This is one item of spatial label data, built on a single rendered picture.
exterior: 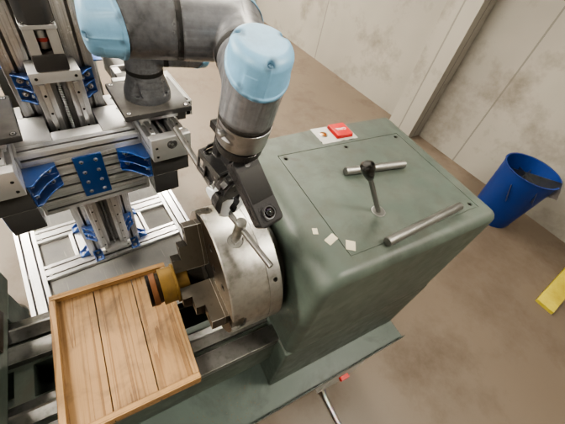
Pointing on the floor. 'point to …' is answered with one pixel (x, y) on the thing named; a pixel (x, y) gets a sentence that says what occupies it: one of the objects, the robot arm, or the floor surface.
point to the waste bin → (519, 188)
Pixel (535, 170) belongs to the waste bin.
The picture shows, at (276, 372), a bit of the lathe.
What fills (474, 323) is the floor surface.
